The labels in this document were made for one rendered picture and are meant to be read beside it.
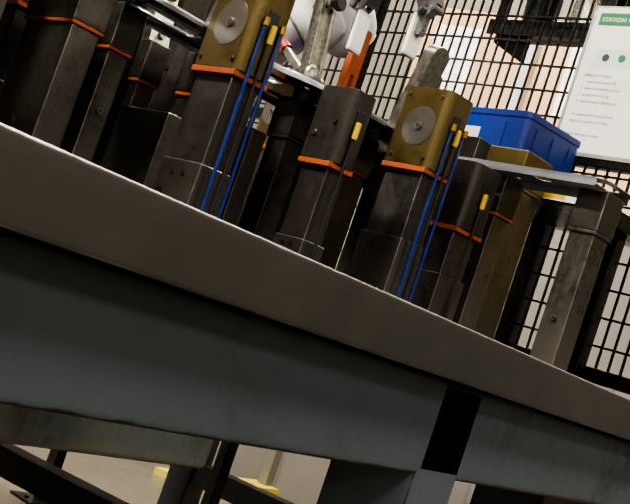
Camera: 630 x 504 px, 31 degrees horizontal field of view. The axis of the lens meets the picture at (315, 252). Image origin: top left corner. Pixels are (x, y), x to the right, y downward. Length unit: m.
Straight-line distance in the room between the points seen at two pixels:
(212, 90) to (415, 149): 0.35
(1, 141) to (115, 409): 0.20
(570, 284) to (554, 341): 0.09
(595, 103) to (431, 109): 0.69
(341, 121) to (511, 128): 0.61
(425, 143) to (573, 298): 0.31
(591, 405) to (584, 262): 0.59
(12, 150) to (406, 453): 0.50
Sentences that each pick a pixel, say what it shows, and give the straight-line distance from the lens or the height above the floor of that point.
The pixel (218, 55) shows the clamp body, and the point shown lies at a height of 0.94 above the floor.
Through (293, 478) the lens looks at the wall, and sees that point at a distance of 4.57.
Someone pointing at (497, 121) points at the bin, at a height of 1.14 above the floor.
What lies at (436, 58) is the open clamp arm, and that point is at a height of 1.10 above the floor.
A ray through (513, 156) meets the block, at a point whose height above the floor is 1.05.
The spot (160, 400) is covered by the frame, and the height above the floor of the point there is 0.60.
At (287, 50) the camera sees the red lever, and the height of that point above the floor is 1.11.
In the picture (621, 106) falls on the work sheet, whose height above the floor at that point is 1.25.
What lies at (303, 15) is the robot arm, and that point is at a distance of 2.37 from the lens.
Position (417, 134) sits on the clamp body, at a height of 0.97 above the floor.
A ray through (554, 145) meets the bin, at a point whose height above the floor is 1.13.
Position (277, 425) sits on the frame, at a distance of 0.73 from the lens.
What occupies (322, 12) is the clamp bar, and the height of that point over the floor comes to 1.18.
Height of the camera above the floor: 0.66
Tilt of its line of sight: 4 degrees up
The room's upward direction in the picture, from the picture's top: 19 degrees clockwise
